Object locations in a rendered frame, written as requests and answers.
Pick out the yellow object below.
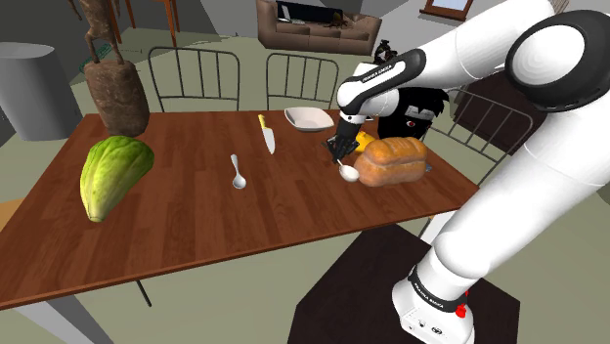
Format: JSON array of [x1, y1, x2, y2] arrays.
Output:
[[354, 131, 377, 153]]

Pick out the white spoon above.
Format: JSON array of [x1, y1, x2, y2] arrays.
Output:
[[335, 159, 361, 183]]

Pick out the white bowl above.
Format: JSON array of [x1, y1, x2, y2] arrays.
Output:
[[283, 106, 335, 133]]

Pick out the brown bread loaf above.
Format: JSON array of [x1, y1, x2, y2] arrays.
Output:
[[353, 136, 429, 188]]

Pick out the grey metal chair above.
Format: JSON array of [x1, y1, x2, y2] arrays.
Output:
[[265, 52, 340, 111], [417, 87, 535, 241], [147, 46, 240, 113]]

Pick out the brown sofa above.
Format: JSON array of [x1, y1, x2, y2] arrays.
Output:
[[255, 0, 382, 57]]

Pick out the silver spoon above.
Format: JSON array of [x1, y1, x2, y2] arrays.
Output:
[[230, 153, 247, 191]]

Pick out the dark robot stand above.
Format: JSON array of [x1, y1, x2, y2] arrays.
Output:
[[286, 223, 522, 344]]

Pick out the brown-framed window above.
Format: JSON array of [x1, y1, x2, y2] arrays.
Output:
[[418, 0, 475, 22]]

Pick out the brown wooden dining table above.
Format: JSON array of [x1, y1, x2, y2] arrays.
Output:
[[0, 109, 480, 311]]

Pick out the brown wooden chair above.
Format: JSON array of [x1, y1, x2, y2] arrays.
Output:
[[109, 0, 182, 49]]

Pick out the green cabbage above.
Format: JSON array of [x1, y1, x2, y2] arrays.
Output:
[[79, 135, 155, 224]]

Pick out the brown figure sculpture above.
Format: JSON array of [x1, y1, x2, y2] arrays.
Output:
[[78, 0, 152, 139]]

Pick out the grey cylinder bin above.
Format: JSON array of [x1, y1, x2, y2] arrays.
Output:
[[0, 41, 85, 143]]

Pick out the yellow-handled knife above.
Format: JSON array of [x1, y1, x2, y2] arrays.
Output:
[[257, 113, 277, 155]]

